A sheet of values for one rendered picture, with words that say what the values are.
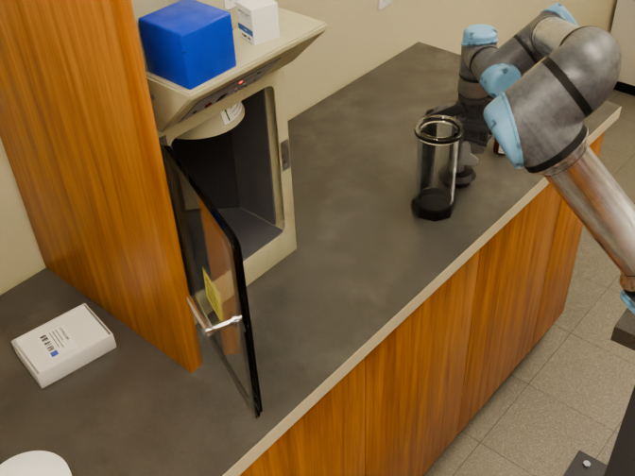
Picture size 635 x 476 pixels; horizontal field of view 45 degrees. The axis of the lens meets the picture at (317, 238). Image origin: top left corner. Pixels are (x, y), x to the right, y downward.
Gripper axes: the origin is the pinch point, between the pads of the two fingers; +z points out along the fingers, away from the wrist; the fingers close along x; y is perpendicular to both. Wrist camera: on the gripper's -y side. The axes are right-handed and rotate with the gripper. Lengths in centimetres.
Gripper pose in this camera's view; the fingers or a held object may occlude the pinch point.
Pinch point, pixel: (458, 163)
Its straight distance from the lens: 193.2
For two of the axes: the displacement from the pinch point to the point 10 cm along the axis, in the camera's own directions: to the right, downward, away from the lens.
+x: 4.3, -5.8, 6.9
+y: 9.0, 2.4, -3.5
